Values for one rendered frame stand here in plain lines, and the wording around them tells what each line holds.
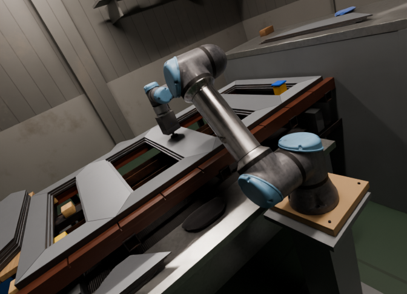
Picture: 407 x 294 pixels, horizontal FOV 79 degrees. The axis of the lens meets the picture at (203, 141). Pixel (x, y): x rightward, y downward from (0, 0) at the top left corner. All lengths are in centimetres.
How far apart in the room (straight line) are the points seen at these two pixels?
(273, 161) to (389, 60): 85
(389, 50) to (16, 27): 369
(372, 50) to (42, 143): 359
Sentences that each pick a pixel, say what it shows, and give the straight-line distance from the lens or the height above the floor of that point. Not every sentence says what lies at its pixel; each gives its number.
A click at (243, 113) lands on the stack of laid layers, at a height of 83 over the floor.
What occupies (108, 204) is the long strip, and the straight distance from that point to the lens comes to 106.
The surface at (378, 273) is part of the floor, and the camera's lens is 158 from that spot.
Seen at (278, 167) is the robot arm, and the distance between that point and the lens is 68.
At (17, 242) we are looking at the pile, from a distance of 134.
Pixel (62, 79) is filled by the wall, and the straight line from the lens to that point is 386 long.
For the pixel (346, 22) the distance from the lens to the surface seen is 153.
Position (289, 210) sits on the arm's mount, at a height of 71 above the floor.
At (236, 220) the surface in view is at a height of 68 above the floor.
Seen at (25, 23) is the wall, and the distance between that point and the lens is 394.
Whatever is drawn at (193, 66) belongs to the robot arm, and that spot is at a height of 121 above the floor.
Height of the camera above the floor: 131
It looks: 23 degrees down
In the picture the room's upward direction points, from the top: 23 degrees counter-clockwise
